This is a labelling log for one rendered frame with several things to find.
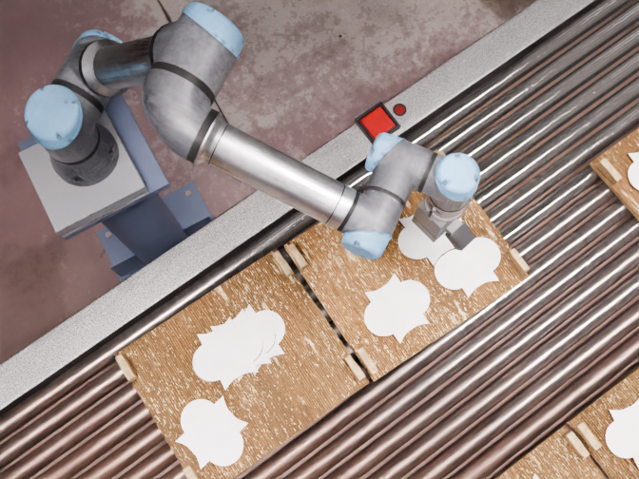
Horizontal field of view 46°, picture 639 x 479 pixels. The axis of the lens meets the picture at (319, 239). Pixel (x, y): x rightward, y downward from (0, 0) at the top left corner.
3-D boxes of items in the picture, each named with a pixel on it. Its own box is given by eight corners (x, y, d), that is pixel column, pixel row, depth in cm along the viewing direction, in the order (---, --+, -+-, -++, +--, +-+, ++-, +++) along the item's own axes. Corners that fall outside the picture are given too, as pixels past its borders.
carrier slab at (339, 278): (283, 247, 164) (283, 245, 162) (435, 150, 169) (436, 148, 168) (374, 382, 156) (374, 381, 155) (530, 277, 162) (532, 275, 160)
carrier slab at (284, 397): (116, 355, 158) (113, 354, 157) (277, 249, 164) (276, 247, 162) (203, 499, 151) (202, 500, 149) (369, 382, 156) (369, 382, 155)
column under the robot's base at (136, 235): (96, 232, 261) (-14, 134, 177) (193, 182, 266) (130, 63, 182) (143, 326, 252) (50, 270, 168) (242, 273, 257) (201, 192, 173)
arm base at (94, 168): (40, 152, 171) (23, 134, 161) (93, 113, 173) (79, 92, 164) (78, 199, 167) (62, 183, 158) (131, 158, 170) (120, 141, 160)
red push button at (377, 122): (358, 122, 172) (358, 120, 171) (379, 108, 173) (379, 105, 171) (375, 142, 171) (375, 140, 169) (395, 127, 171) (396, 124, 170)
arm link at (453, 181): (442, 141, 126) (490, 160, 125) (434, 164, 136) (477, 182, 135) (425, 182, 124) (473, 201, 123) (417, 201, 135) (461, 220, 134)
